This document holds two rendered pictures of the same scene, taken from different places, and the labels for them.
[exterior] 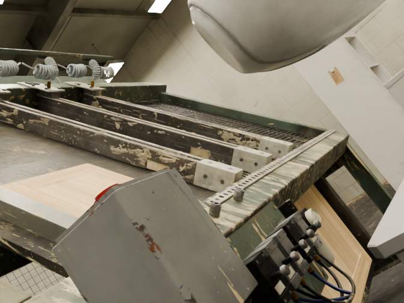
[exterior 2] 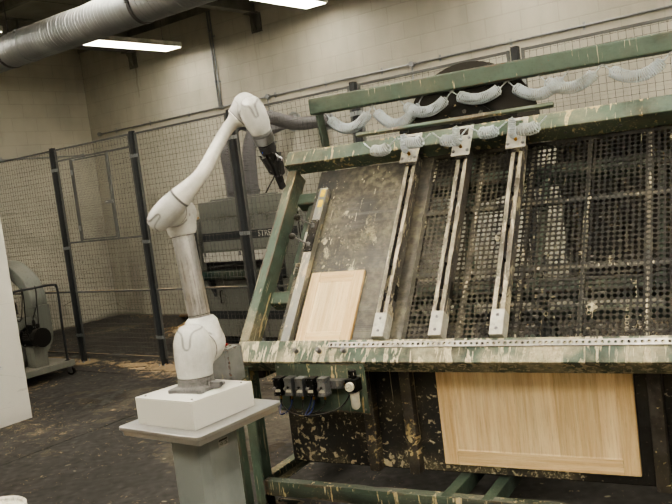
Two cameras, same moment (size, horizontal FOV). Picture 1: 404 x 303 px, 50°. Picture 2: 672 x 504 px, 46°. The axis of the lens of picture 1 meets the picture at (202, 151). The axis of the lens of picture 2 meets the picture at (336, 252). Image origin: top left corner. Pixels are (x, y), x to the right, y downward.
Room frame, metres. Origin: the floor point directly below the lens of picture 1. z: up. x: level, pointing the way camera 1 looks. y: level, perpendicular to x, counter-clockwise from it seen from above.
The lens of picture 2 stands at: (1.28, -3.73, 1.65)
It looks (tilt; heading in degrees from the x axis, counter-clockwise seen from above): 5 degrees down; 93
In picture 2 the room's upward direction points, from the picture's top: 7 degrees counter-clockwise
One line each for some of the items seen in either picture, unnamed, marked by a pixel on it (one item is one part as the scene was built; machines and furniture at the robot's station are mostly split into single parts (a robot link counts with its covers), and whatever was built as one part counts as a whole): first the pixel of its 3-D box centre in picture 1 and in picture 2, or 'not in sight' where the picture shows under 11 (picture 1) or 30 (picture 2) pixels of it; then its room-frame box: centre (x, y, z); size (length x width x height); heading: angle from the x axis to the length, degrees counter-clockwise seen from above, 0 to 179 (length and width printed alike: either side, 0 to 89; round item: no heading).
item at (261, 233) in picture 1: (295, 261); (313, 391); (0.91, -0.02, 0.69); 0.50 x 0.14 x 0.24; 153
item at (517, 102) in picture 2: not in sight; (470, 132); (1.89, 0.83, 1.85); 0.80 x 0.06 x 0.80; 153
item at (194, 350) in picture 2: not in sight; (193, 350); (0.45, -0.39, 1.03); 0.18 x 0.16 x 0.22; 86
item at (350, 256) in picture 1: (317, 246); (532, 410); (1.90, -0.16, 0.53); 0.90 x 0.02 x 0.55; 153
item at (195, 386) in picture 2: not in sight; (199, 382); (0.46, -0.41, 0.89); 0.22 x 0.18 x 0.06; 155
